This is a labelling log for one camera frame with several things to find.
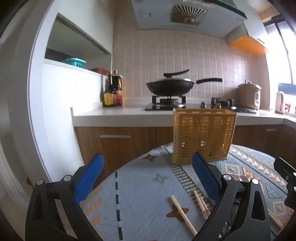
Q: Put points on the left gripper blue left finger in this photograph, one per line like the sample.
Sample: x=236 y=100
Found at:
x=86 y=176

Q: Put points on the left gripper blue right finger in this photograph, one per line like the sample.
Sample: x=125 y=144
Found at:
x=208 y=175

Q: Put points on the yellow plastic utensil basket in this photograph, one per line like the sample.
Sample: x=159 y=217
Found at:
x=205 y=130

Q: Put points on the patterned blue table cloth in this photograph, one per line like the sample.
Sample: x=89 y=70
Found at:
x=133 y=203

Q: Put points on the white electric kettle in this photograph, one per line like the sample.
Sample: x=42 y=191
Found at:
x=280 y=102

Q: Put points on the beige rice cooker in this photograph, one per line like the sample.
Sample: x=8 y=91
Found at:
x=249 y=95

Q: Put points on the black gas stove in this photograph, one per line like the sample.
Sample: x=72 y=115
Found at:
x=168 y=103

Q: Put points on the brown tray on shelf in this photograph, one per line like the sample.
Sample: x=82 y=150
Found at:
x=101 y=71

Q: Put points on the black wok lid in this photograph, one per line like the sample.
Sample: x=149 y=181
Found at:
x=167 y=76

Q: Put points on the teal plastic basket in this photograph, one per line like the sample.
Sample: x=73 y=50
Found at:
x=75 y=62

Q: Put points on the white range hood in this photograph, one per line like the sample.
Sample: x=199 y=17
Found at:
x=214 y=18

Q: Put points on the black wok with handle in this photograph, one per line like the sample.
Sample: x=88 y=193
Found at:
x=175 y=86

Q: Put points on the orange wall cabinet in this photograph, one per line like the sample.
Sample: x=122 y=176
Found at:
x=250 y=46

